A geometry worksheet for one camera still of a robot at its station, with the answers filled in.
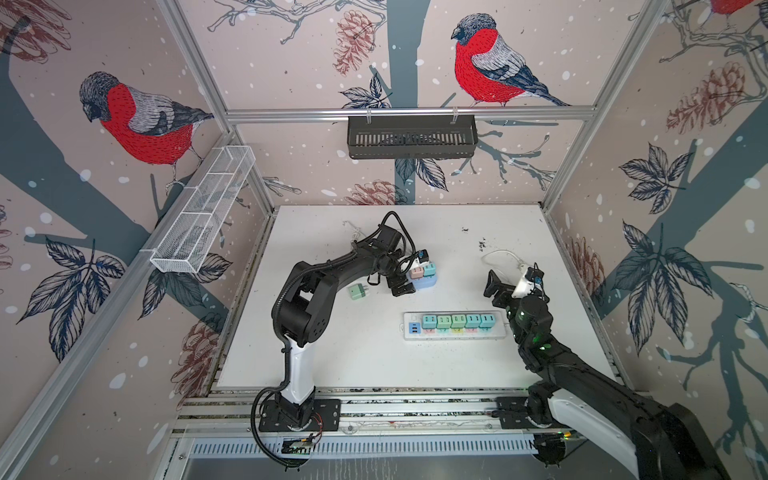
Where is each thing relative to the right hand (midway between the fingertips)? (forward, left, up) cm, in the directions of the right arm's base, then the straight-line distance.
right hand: (504, 277), depth 83 cm
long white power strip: (-11, +25, -12) cm, 30 cm away
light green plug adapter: (-10, +13, -8) cm, 18 cm away
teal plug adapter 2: (-10, +17, -8) cm, 21 cm away
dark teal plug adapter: (+7, +20, -8) cm, 23 cm away
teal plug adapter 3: (-10, +21, -8) cm, 25 cm away
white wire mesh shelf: (+8, +83, +20) cm, 86 cm away
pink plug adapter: (+5, +24, -7) cm, 26 cm away
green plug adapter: (+1, +44, -12) cm, 45 cm away
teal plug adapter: (-9, +4, -9) cm, 13 cm away
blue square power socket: (+4, +22, -11) cm, 25 cm away
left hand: (+6, +27, -8) cm, 29 cm away
